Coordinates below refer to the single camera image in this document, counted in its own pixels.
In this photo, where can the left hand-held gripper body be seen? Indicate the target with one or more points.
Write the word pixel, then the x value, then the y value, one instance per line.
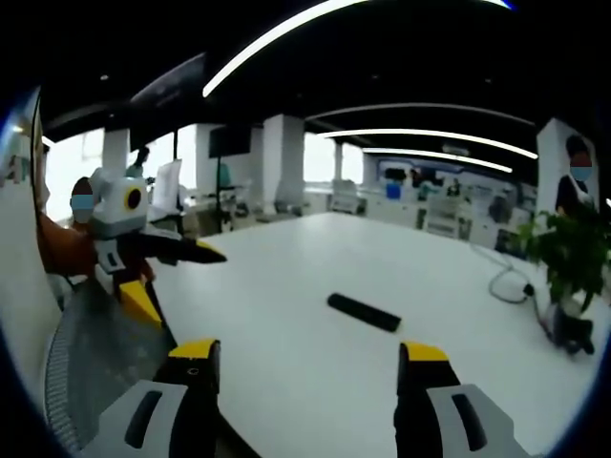
pixel 117 200

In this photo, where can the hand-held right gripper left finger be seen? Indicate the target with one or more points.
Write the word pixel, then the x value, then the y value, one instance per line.
pixel 157 410

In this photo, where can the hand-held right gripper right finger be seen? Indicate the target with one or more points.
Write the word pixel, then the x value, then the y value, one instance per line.
pixel 458 410

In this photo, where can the black remote control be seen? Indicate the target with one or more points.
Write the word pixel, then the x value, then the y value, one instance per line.
pixel 364 312

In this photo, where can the white standing board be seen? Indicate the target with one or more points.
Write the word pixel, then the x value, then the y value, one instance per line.
pixel 168 186

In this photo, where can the grey mesh office chair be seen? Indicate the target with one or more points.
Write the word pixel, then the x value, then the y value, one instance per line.
pixel 105 343

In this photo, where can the large dark ceiling screen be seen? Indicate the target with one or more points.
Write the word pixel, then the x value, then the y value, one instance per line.
pixel 167 95

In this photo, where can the black hanging monitor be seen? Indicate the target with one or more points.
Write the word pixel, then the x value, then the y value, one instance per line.
pixel 230 140

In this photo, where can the dark plant pot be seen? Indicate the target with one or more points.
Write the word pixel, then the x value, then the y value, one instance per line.
pixel 573 329

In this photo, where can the green potted plant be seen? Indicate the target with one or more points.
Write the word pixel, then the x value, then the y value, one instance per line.
pixel 573 248

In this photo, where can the long curved ceiling light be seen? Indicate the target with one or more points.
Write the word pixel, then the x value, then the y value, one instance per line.
pixel 286 35

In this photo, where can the wall poster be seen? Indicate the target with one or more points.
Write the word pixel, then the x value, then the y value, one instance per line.
pixel 575 172

